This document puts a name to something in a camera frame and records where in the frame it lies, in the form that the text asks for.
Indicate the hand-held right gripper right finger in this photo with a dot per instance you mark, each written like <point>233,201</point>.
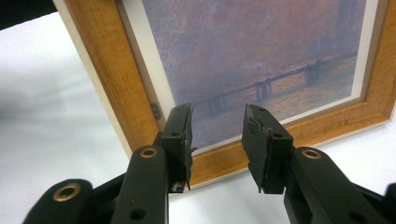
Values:
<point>267,155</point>

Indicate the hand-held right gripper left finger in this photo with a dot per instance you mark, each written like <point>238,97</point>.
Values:
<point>177,146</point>

